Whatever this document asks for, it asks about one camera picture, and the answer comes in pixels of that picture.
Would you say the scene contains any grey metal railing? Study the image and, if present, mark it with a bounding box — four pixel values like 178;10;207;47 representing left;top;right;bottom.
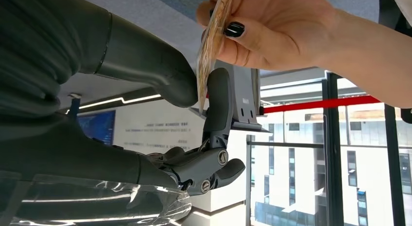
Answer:
246;134;326;226

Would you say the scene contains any black office chair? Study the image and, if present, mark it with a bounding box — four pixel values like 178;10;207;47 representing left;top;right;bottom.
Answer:
378;0;403;29

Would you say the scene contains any blue wall screen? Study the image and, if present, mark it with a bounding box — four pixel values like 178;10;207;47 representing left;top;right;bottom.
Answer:
77;110;117;146

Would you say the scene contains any display wall with lit strip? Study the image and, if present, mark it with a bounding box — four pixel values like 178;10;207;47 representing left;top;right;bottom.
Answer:
64;86;258;226

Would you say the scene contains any black window frame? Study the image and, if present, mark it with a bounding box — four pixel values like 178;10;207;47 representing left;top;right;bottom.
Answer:
322;71;412;226

